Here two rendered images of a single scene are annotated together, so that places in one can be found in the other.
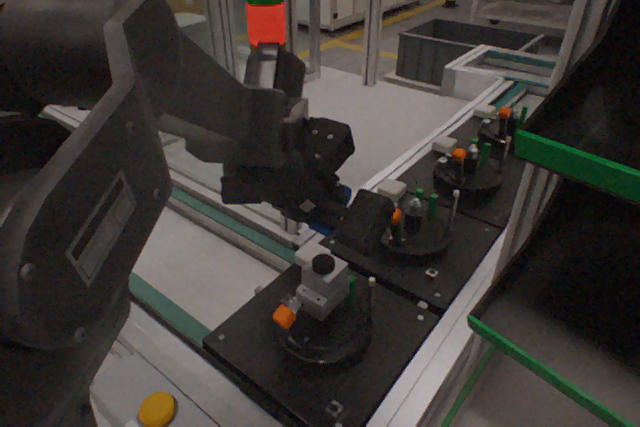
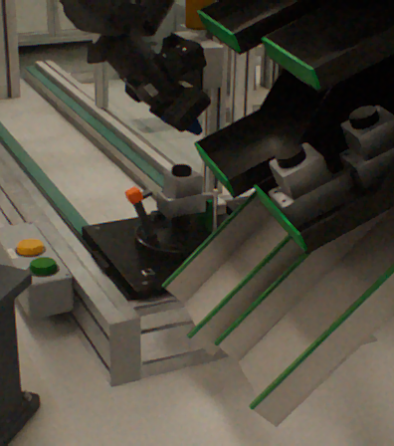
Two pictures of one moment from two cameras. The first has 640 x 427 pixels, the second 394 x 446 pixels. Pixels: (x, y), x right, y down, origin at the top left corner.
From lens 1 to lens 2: 0.87 m
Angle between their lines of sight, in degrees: 24
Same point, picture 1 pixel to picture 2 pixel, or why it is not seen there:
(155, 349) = (47, 225)
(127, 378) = (20, 232)
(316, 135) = (177, 48)
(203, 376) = (71, 244)
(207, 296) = not seen: hidden behind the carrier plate
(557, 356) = (229, 166)
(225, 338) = (99, 229)
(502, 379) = (251, 242)
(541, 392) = (267, 247)
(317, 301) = (167, 197)
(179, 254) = (105, 196)
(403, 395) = not seen: hidden behind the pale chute
